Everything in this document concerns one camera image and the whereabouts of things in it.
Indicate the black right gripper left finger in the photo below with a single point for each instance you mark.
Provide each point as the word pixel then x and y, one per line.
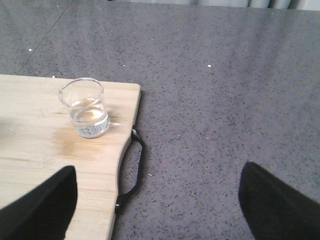
pixel 45 212

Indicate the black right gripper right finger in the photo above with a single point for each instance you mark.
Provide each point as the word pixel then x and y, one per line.
pixel 274 210

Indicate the small glass beaker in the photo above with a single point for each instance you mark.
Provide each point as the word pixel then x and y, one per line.
pixel 84 99

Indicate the wooden cutting board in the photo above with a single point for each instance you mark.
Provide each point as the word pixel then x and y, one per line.
pixel 37 139

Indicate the grey curtain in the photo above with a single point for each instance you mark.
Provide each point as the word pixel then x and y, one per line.
pixel 308 5

